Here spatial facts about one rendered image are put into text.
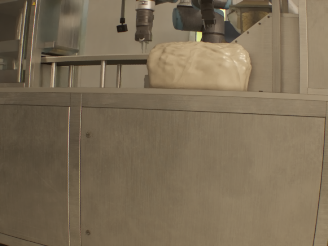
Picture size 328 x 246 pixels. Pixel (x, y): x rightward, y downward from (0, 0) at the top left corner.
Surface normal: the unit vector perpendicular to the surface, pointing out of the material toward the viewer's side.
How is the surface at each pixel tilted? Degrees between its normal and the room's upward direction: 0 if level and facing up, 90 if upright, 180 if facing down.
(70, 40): 90
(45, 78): 90
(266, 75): 90
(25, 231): 90
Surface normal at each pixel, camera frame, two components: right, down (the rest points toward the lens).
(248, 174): -0.37, 0.01
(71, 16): 0.93, 0.04
